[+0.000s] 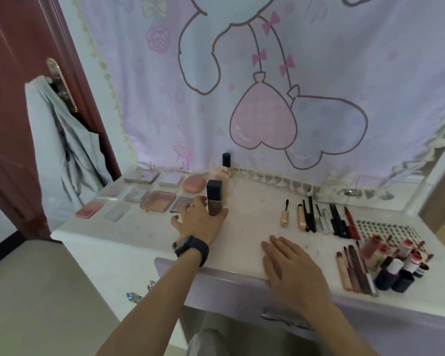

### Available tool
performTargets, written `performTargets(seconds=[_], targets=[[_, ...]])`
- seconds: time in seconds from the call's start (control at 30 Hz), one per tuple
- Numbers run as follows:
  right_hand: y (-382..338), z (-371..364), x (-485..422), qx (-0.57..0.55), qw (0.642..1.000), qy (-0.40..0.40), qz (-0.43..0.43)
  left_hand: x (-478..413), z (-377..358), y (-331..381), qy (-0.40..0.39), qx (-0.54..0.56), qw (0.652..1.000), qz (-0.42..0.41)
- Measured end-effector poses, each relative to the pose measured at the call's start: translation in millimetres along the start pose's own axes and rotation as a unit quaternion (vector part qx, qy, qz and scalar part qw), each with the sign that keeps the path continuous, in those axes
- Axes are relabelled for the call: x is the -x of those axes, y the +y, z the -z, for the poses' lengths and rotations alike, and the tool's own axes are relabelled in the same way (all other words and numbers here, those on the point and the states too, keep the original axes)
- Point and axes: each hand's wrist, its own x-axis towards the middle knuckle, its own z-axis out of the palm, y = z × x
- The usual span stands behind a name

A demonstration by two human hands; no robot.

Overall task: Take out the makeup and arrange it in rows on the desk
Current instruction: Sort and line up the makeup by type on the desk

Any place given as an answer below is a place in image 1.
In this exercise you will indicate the purple drawer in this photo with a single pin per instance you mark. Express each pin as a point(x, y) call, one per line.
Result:
point(226, 292)

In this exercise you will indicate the pink concealer tube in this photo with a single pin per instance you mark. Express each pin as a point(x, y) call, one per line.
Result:
point(344, 272)

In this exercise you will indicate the dark square foundation bottle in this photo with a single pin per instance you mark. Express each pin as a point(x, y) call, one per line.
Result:
point(214, 194)

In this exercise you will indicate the blue shiny cabinet sticker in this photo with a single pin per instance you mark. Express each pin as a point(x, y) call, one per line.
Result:
point(133, 297)

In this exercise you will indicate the silver oval metal fitting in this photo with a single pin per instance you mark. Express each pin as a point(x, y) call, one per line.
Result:
point(352, 191)
point(385, 196)

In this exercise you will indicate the person's right hand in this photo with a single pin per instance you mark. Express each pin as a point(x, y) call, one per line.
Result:
point(300, 274)

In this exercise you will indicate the small grey square palette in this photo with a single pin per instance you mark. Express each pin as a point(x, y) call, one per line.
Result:
point(170, 179)

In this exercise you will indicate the peach pump bottle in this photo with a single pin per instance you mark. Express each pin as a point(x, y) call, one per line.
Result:
point(228, 189)

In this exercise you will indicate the pink cartoon cloth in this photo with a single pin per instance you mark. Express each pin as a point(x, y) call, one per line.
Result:
point(152, 107)

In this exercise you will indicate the person's left hand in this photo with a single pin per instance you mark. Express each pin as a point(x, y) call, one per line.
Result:
point(198, 226)

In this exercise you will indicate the white hanging garment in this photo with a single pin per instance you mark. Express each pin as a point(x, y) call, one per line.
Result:
point(68, 163)

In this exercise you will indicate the navy cosmetic tube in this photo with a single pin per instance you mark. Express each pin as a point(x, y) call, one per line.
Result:
point(387, 278)

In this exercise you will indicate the dark pencil pink tip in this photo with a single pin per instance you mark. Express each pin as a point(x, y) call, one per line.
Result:
point(340, 222)

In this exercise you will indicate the red makeup pencil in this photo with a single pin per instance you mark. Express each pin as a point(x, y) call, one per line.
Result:
point(350, 222)

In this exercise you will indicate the dark red wooden door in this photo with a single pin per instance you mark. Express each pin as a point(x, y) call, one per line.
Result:
point(15, 107)

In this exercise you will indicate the long black makeup pencil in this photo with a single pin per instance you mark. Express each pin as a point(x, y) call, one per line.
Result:
point(312, 213)

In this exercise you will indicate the white dressing table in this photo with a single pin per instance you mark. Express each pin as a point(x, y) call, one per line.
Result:
point(252, 226)

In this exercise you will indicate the pink rounded compact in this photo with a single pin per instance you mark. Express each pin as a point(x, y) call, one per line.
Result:
point(193, 183)

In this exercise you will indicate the beige cap lip wand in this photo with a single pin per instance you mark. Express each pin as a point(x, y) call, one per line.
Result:
point(354, 279)

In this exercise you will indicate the small pale tube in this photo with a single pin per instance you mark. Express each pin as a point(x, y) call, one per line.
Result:
point(411, 261)

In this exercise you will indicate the pink blush compact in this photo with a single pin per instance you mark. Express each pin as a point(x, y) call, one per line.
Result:
point(89, 210)

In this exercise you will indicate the short black makeup pencil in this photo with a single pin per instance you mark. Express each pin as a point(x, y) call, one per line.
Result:
point(333, 218)

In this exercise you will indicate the clear square palette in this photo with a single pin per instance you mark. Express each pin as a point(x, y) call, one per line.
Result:
point(117, 212)

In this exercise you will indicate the beige tube black cap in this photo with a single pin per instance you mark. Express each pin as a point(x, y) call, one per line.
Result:
point(378, 261)

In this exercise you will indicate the person's left forearm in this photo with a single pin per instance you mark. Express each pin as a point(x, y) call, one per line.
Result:
point(148, 315)

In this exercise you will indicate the silver square palette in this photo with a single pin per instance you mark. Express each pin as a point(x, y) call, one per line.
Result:
point(135, 195)

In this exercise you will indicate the brown blush palette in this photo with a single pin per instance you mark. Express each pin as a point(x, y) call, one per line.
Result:
point(157, 201)

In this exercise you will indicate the black smartwatch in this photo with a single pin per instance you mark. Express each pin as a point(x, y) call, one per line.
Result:
point(193, 250)

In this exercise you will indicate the false eyelash tray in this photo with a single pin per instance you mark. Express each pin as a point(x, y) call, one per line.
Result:
point(389, 229)

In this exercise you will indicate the gold cap mascara wand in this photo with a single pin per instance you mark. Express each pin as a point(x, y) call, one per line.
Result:
point(284, 218)

